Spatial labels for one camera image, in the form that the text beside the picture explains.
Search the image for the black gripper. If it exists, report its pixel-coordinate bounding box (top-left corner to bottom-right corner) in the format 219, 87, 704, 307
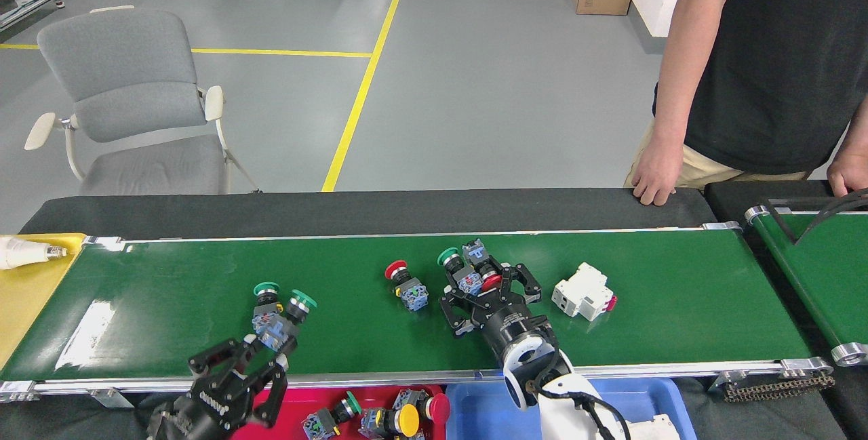
439, 262, 553, 359
148, 336, 290, 440

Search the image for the green mushroom push button switch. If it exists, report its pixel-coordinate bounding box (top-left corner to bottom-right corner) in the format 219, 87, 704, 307
437, 247, 484, 296
302, 391, 362, 440
252, 281, 282, 332
258, 289, 318, 353

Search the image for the white circuit breaker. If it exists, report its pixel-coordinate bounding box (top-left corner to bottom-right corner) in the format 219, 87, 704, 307
551, 262, 618, 323
627, 413, 682, 440

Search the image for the yellow mushroom push button switch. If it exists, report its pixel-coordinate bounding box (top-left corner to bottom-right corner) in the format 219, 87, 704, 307
358, 403, 421, 440

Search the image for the long green conveyor belt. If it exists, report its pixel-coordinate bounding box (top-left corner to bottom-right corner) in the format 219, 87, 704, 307
0, 222, 835, 403

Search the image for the yellow tray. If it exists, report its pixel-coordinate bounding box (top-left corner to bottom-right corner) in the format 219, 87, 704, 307
0, 233, 87, 367

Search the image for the green infeed conveyor belt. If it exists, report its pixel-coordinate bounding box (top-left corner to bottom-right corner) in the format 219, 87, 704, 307
745, 205, 868, 366

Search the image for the person's right hand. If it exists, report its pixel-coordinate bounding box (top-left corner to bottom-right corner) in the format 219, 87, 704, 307
631, 138, 684, 207

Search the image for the person's left hand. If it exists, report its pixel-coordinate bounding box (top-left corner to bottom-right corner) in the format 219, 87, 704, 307
827, 150, 868, 198

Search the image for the red plastic bin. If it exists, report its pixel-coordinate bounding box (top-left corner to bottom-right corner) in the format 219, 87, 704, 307
231, 384, 448, 440

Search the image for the blue plastic bin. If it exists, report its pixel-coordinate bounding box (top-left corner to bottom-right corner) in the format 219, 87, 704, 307
446, 378, 684, 440

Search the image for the white light bulb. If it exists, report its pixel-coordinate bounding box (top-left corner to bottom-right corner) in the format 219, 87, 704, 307
0, 237, 67, 270

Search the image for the black guide plate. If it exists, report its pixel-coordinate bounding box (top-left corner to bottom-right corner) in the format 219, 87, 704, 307
766, 188, 868, 245

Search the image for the grey office chair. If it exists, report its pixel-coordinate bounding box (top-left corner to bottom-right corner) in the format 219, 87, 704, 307
25, 6, 262, 195

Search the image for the person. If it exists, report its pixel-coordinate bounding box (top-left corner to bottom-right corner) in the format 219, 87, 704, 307
624, 0, 868, 207

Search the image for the conveyor drive chain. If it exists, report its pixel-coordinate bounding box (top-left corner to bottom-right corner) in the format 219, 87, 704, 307
722, 372, 836, 403

